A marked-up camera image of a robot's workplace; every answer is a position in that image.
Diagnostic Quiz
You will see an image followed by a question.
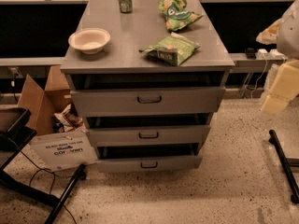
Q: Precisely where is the green chip bag front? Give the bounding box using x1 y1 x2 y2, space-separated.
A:
138 32 201 66

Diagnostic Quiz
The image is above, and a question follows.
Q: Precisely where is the grey middle drawer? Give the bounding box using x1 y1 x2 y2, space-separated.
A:
87 125 210 147

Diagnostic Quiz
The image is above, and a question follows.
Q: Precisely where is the black stand leg right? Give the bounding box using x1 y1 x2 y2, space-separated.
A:
269 130 299 204

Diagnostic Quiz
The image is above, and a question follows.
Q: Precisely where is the white power strip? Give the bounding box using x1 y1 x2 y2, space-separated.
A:
257 49 285 59

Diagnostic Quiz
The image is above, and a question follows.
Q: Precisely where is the grey drawer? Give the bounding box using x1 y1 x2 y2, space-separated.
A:
87 125 210 147
71 87 225 118
96 155 202 173

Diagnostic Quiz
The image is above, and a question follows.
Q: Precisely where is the black adapter on ledge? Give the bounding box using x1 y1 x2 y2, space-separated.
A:
245 48 256 59

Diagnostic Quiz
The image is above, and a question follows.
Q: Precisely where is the brown cardboard box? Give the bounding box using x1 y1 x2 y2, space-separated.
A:
18 65 97 171

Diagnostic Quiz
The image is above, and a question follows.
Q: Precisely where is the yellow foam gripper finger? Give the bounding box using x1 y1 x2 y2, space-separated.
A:
261 60 299 115

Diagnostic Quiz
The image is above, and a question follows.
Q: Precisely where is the green chip bag rear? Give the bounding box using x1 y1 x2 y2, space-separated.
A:
158 0 203 32

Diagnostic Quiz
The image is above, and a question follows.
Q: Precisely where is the grey top drawer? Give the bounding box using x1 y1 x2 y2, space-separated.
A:
71 87 225 118

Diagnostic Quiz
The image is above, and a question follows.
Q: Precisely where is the grey drawer cabinet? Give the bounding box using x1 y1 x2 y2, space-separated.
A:
61 0 235 162

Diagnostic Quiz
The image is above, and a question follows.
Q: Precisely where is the wall outlet with plug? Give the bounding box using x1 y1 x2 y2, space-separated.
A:
8 67 21 88

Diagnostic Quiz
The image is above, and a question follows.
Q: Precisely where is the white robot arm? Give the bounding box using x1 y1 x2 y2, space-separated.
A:
256 0 299 116

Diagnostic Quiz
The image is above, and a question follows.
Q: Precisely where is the white cable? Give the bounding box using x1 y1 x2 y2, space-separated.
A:
249 53 269 99

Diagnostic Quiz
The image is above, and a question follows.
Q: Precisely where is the grey bottom drawer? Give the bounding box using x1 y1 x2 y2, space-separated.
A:
96 155 202 173

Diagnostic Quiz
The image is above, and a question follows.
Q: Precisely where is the white paper bowl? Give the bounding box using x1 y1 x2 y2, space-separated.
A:
68 28 110 54

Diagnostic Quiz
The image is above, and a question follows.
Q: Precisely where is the green chip bag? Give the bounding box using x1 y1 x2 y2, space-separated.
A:
138 32 201 66
158 0 203 32

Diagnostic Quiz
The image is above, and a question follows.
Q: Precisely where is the black floor cable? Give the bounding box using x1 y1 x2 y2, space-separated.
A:
8 137 78 224

